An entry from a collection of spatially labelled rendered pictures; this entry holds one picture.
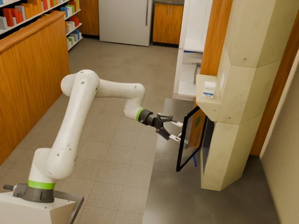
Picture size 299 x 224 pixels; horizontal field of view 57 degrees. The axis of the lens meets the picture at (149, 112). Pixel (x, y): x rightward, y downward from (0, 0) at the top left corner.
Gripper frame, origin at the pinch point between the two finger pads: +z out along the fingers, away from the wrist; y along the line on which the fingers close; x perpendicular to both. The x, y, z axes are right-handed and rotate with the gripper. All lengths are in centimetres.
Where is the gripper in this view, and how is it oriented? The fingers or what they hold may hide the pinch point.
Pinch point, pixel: (178, 131)
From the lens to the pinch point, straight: 163.1
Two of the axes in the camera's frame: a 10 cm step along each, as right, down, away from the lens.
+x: 5.9, -4.0, 7.0
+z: 8.0, 3.5, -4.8
